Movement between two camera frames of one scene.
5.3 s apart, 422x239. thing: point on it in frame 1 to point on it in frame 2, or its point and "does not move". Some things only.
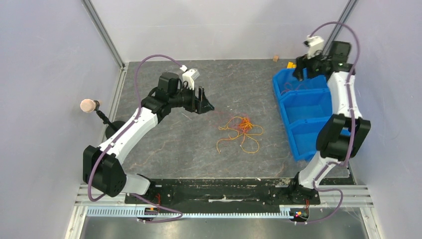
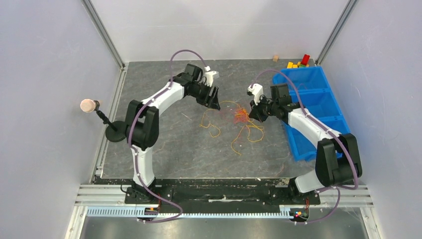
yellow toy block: (290, 64) does not move
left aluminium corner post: (102, 29) does not move
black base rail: (213, 192) does not move
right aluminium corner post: (344, 18) does not move
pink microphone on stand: (89, 105) does not move
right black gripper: (309, 65) to (261, 109)
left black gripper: (200, 105) to (212, 101)
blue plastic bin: (304, 105) does not move
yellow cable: (245, 128) to (259, 127)
